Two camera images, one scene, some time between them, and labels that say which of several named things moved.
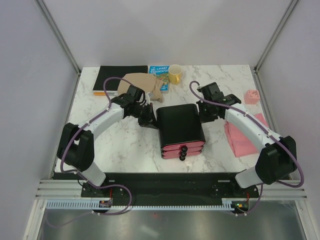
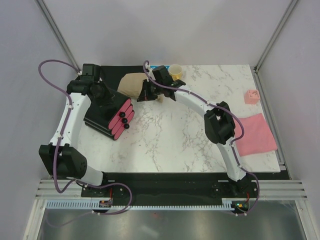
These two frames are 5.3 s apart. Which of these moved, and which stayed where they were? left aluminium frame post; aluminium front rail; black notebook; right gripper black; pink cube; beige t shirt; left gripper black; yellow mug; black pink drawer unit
Moved: left gripper black; right gripper black; black pink drawer unit
Stayed: aluminium front rail; black notebook; pink cube; beige t shirt; left aluminium frame post; yellow mug
